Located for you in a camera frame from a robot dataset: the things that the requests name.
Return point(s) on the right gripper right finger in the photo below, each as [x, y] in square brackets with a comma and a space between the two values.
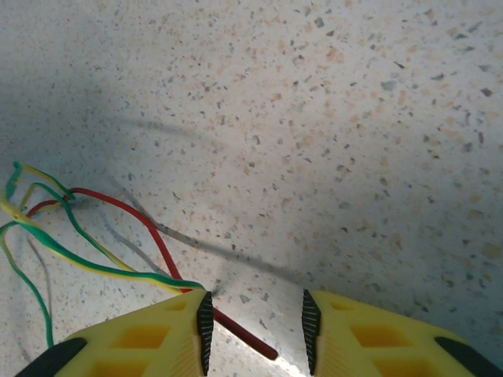
[393, 345]

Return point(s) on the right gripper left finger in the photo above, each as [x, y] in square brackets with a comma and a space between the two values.
[157, 337]

